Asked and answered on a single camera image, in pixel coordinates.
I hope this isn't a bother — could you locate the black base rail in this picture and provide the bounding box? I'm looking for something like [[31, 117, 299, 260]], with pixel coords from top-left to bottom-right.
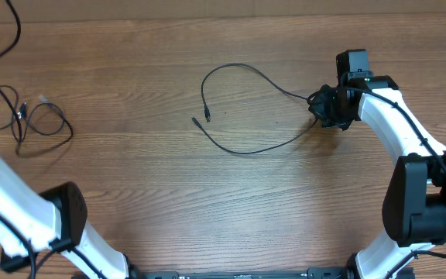
[[135, 267, 359, 279]]

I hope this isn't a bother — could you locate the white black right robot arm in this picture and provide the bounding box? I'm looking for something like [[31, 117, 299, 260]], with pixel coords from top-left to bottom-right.
[[307, 49, 446, 278]]

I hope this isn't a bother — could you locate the black USB-A cable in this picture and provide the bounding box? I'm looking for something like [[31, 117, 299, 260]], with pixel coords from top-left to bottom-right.
[[201, 63, 313, 123]]

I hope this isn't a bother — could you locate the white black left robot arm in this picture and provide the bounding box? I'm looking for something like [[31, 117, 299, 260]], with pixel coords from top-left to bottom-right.
[[0, 157, 137, 278]]

